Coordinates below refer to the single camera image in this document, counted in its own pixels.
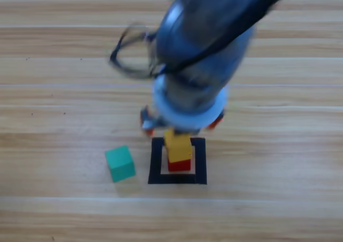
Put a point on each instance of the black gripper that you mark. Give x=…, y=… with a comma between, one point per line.
x=150, y=121

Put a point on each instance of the yellow wooden block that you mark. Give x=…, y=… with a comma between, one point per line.
x=178, y=148

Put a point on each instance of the red wooden block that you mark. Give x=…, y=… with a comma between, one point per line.
x=179, y=166

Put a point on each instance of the green wooden block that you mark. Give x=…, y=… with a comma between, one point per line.
x=120, y=164

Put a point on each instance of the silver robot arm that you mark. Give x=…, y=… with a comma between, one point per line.
x=203, y=24

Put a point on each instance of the black tape square outline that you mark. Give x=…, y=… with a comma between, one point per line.
x=155, y=167

